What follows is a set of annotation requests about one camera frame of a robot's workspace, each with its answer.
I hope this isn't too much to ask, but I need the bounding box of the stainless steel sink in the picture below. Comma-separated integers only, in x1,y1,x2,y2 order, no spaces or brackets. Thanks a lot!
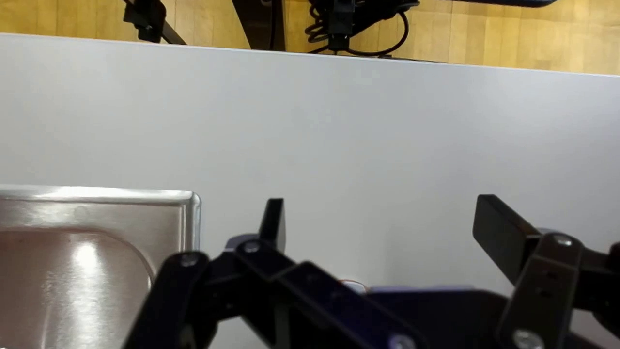
0,185,204,349

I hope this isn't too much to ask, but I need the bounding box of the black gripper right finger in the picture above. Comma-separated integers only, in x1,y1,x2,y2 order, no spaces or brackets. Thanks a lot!
471,193,620,349

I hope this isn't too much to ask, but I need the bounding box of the black stand leg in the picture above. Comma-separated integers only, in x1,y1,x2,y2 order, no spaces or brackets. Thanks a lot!
231,0,287,53

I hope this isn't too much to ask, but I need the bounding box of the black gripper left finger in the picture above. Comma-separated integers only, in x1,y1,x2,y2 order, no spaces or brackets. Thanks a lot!
122,197,432,349

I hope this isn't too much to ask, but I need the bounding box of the black stand with coiled cable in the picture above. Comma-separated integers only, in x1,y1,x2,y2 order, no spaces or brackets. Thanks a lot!
302,0,423,59

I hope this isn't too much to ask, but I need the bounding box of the thin black tripod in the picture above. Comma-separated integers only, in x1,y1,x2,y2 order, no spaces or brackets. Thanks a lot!
122,0,188,47

